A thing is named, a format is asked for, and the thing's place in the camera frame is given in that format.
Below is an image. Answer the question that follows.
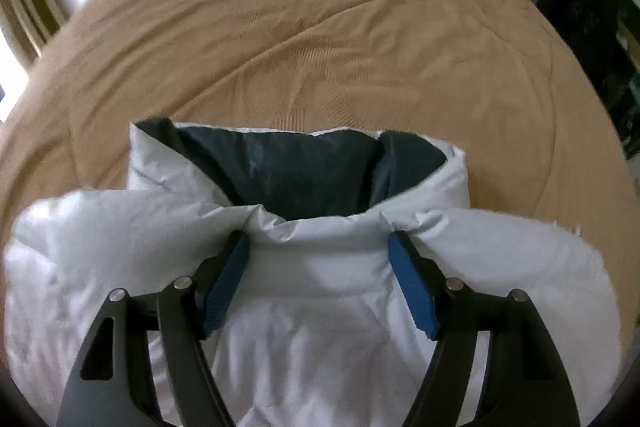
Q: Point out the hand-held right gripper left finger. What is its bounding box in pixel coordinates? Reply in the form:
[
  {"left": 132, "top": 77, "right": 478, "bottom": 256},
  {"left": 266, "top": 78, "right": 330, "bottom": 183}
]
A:
[{"left": 55, "top": 231, "right": 251, "bottom": 427}]

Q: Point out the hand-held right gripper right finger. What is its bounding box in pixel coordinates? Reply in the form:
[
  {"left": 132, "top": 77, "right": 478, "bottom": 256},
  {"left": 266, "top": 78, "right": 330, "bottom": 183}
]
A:
[{"left": 387, "top": 229, "right": 583, "bottom": 427}]

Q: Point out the white puffer jacket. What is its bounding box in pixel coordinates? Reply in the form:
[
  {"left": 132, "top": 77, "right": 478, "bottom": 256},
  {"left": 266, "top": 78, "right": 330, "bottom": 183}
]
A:
[{"left": 2, "top": 117, "right": 623, "bottom": 427}]

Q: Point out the tan bed blanket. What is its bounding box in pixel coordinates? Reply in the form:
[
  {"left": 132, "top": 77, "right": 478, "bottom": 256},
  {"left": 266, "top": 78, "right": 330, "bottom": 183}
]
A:
[{"left": 0, "top": 0, "right": 640, "bottom": 358}]

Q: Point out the black metal shelf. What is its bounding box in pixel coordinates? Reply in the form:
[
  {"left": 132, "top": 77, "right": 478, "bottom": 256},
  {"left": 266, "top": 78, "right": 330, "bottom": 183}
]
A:
[{"left": 612, "top": 0, "right": 640, "bottom": 158}]

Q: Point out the black backpack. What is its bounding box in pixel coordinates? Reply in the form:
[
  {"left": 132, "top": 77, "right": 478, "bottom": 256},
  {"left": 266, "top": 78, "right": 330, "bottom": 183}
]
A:
[{"left": 537, "top": 0, "right": 640, "bottom": 98}]

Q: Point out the beige striped curtain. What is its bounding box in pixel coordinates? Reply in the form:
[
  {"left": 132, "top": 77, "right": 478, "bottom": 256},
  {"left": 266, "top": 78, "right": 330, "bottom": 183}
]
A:
[{"left": 0, "top": 0, "right": 66, "bottom": 58}]

